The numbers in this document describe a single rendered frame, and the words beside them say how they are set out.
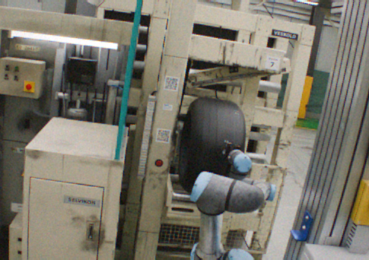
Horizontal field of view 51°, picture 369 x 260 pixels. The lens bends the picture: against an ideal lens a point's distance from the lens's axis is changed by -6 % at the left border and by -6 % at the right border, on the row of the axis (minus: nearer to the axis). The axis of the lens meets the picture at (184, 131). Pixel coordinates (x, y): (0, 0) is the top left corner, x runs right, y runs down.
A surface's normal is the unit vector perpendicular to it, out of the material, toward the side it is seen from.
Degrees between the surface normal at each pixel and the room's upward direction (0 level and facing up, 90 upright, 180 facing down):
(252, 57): 90
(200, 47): 90
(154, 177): 90
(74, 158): 90
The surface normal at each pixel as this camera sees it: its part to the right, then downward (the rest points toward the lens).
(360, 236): 0.04, 0.25
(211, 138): 0.15, -0.15
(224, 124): 0.18, -0.45
